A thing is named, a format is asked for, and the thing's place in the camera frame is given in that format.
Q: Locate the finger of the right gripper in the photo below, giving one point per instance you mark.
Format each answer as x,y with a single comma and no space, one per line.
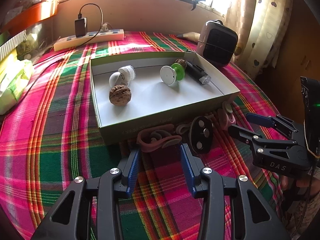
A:
255,141
278,122

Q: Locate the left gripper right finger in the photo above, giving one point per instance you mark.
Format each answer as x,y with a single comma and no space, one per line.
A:
251,215

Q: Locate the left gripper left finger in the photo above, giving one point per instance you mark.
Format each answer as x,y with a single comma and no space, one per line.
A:
70,216

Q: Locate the pink clip with teal button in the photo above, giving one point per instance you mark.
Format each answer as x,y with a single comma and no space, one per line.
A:
225,116

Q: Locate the black oval disc with magnets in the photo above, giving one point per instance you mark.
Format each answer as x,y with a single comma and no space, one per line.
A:
201,135

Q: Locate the green white spool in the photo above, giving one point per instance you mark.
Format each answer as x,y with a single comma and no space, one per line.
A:
171,74

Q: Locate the brown walnut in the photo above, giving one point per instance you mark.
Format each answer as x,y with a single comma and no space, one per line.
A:
182,62
120,95

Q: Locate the white round cap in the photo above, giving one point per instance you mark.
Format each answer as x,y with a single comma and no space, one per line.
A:
127,74

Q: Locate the small white mushroom knob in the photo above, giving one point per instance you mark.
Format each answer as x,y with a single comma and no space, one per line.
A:
115,79

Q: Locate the person's right hand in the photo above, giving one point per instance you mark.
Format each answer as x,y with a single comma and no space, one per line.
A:
298,189

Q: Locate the plaid bed sheet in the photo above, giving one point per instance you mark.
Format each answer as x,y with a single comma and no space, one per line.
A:
52,137

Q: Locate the grey portable heater fan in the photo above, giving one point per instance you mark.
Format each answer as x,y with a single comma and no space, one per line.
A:
217,43

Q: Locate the heart pattern curtain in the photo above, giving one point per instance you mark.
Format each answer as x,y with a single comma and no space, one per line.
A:
261,26

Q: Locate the green white cardboard box tray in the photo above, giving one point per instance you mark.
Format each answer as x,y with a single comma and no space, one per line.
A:
154,103

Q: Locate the tissue pack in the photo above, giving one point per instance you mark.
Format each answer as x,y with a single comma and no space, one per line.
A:
13,84

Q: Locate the black window hook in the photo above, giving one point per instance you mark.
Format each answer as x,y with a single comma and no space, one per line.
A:
195,3

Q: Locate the yellow green box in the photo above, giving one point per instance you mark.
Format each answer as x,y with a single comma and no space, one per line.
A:
8,63

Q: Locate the white power strip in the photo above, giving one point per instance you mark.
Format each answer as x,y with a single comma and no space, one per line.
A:
91,37

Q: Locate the green striped gift box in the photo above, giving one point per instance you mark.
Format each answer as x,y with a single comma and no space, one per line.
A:
12,43

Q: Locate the white plug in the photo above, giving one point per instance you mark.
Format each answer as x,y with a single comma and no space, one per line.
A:
106,27

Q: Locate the black power adapter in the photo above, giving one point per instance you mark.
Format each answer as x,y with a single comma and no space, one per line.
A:
80,27

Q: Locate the orange tray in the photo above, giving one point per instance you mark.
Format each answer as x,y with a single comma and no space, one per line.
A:
29,17

